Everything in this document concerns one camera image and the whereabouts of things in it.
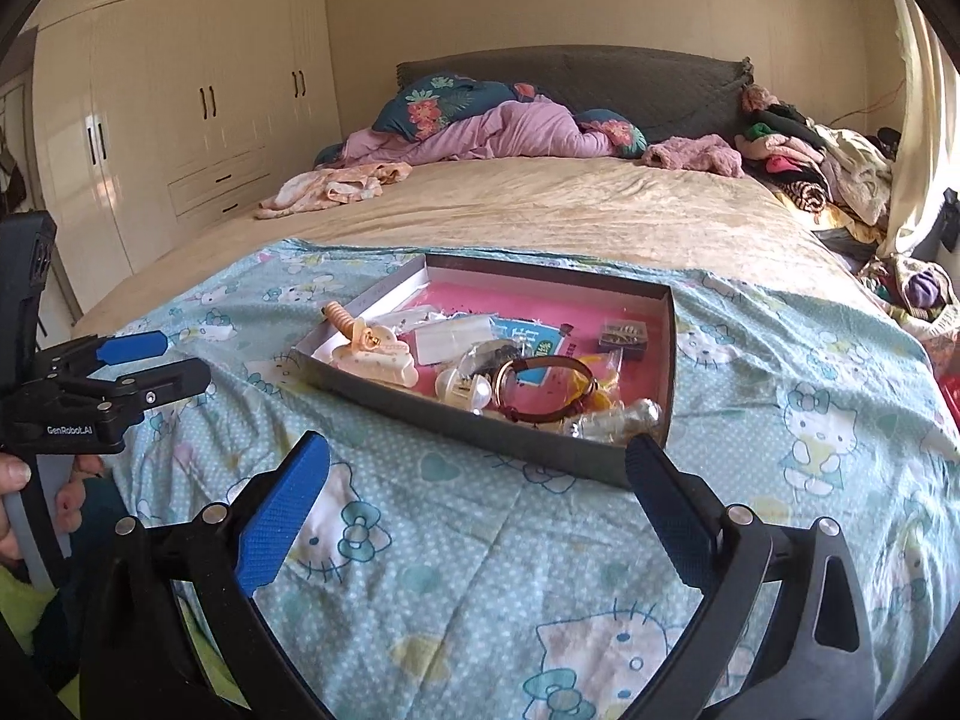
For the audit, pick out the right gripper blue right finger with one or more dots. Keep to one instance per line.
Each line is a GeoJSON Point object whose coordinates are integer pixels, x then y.
{"type": "Point", "coordinates": [683, 511]}

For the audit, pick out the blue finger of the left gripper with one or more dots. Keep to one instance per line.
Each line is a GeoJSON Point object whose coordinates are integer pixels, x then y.
{"type": "Point", "coordinates": [113, 351]}

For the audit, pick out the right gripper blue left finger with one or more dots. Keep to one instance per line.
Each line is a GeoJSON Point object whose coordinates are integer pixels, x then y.
{"type": "Point", "coordinates": [277, 516]}

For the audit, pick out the cream cloud hair claw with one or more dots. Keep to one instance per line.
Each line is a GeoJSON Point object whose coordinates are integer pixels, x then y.
{"type": "Point", "coordinates": [374, 353]}

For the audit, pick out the yellow item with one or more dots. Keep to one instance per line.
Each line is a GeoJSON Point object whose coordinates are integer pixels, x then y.
{"type": "Point", "coordinates": [600, 390]}

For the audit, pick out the clear box with rhinestone clips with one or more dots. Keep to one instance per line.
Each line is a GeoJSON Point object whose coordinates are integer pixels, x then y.
{"type": "Point", "coordinates": [629, 337]}

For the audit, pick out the pearl cream hair claw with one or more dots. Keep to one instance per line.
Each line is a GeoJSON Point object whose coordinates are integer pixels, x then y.
{"type": "Point", "coordinates": [467, 393]}

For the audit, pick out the dark beads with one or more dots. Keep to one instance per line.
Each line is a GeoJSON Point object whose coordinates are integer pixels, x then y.
{"type": "Point", "coordinates": [486, 358]}

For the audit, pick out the brown leather bracelet watch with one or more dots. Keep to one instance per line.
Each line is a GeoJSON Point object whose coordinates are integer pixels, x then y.
{"type": "Point", "coordinates": [535, 390]}

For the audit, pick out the green left sleeve forearm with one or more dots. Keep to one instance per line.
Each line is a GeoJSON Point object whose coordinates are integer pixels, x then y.
{"type": "Point", "coordinates": [22, 608]}

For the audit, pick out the person's left hand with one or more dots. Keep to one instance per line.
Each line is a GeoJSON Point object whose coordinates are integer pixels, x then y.
{"type": "Point", "coordinates": [15, 474]}

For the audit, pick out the Hello Kitty blue blanket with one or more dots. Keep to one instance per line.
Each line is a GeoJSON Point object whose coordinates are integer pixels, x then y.
{"type": "Point", "coordinates": [435, 580]}

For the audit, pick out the grey cardboard box tray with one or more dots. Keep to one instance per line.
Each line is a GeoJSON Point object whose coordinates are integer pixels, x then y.
{"type": "Point", "coordinates": [540, 444]}

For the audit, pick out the peach baby clothes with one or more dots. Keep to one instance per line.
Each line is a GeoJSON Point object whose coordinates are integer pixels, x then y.
{"type": "Point", "coordinates": [331, 187]}

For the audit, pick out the cream wardrobe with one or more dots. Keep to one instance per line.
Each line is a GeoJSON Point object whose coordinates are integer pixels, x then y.
{"type": "Point", "coordinates": [154, 120]}

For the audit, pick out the clothes bag by window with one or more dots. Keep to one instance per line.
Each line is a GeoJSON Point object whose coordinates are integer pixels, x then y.
{"type": "Point", "coordinates": [917, 294]}

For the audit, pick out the pink fuzzy garment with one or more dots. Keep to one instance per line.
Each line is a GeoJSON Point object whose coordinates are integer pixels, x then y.
{"type": "Point", "coordinates": [710, 153]}

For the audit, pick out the floral dark blue pillow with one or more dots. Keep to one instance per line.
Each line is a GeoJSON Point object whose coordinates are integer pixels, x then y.
{"type": "Point", "coordinates": [434, 102]}

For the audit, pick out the pile of mixed clothes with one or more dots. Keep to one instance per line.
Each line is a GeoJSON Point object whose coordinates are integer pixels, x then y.
{"type": "Point", "coordinates": [839, 177]}

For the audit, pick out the black clip on curtain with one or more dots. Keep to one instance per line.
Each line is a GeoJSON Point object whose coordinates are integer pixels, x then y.
{"type": "Point", "coordinates": [947, 231]}

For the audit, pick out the purple quilt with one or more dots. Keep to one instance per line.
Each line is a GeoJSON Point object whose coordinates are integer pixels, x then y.
{"type": "Point", "coordinates": [541, 129]}

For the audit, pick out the dark grey headboard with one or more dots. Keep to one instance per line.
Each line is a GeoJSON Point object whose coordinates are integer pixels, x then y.
{"type": "Point", "coordinates": [666, 94]}

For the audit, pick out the cream curtain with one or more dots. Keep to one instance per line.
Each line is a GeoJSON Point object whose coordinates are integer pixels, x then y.
{"type": "Point", "coordinates": [927, 162]}

